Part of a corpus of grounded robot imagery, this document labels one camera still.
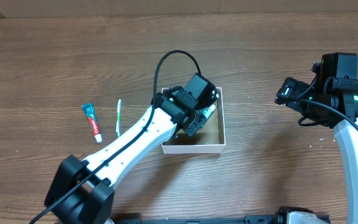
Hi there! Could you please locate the white cardboard box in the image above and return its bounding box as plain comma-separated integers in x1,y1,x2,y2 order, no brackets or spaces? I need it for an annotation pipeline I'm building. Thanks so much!
162,87,226,154

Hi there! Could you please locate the red green toothpaste tube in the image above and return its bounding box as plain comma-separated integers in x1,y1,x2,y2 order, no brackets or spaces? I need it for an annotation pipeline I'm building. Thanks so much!
81,103,103,144

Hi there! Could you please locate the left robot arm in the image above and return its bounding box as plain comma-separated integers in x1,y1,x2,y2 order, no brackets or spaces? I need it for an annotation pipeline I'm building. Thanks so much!
44,73,221,224

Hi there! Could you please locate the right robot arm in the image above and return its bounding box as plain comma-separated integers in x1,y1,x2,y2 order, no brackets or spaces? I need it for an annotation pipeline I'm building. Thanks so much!
275,52,358,223

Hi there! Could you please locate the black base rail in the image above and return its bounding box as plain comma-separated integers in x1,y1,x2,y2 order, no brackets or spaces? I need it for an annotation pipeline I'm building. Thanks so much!
113,213,287,224

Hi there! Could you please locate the green white toothbrush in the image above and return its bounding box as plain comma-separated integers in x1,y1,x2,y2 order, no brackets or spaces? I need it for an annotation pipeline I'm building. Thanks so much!
116,99,122,138

